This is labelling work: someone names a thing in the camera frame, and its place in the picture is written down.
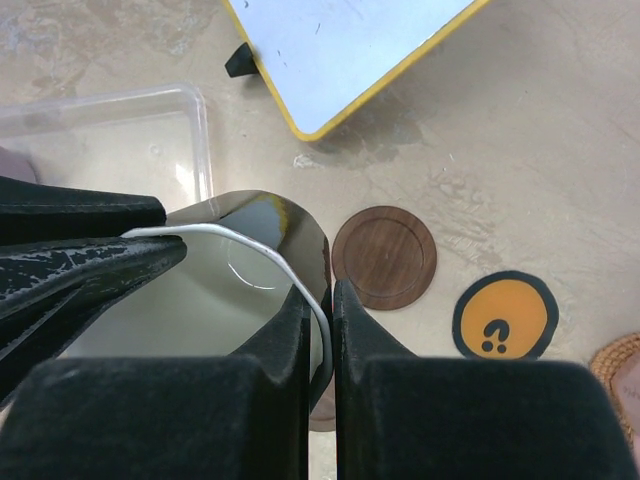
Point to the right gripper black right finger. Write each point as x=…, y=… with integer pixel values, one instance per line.
x=403, y=416

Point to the small whiteboard on stand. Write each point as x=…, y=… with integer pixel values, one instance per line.
x=323, y=60

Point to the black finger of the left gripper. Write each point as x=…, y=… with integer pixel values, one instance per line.
x=51, y=292

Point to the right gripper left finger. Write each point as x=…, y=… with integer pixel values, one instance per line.
x=239, y=416

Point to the dark brown wooden coaster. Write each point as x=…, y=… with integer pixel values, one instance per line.
x=388, y=254

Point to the dark brown ringed coaster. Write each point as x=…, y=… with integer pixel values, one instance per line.
x=323, y=416

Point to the clear plastic tray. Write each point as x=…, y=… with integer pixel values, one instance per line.
x=152, y=141

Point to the purple cup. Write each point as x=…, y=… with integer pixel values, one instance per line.
x=16, y=166

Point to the orange black-rimmed coaster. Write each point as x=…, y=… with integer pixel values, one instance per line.
x=507, y=315

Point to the white cup black handle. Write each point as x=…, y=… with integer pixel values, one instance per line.
x=245, y=251

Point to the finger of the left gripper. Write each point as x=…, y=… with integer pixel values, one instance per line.
x=32, y=213

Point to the woven rattan coaster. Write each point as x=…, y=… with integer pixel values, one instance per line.
x=605, y=364

